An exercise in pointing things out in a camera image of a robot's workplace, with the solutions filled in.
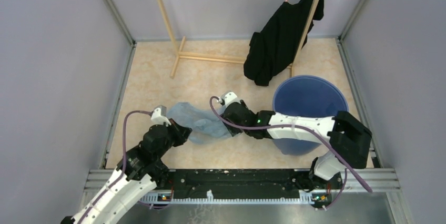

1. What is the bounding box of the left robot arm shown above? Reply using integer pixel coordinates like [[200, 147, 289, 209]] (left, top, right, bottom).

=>
[[61, 119, 192, 223]]

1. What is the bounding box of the light blue plastic trash bag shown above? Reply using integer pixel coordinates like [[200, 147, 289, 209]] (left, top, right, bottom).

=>
[[167, 102, 232, 145]]

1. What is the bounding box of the black t-shirt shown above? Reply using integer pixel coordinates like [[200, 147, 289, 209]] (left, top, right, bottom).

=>
[[244, 0, 313, 86]]

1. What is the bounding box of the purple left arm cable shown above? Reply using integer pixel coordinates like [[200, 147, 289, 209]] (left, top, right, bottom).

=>
[[76, 110, 154, 224]]

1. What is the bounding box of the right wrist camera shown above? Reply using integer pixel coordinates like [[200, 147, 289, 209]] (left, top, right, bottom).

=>
[[219, 91, 241, 108]]

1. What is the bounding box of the blue plastic trash bin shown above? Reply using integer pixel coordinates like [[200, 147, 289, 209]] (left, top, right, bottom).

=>
[[272, 75, 349, 156]]

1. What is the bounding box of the wooden clothes rack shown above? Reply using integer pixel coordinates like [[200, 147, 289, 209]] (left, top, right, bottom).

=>
[[147, 0, 331, 79]]

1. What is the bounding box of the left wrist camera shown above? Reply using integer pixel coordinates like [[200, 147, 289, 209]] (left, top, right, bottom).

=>
[[150, 105, 171, 126]]

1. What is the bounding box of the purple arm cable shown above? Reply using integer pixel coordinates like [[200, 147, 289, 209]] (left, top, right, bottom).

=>
[[76, 110, 154, 224], [209, 96, 373, 194]]

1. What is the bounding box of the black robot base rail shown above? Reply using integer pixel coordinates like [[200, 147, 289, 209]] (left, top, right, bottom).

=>
[[157, 169, 342, 200]]

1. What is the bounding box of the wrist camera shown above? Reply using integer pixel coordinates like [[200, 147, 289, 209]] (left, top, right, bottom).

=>
[[150, 105, 171, 126], [219, 91, 241, 108]]

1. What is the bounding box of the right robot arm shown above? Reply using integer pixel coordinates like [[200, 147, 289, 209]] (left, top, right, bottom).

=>
[[212, 100, 372, 192]]

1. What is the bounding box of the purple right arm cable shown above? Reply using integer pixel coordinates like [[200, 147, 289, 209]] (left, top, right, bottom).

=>
[[209, 96, 373, 194]]

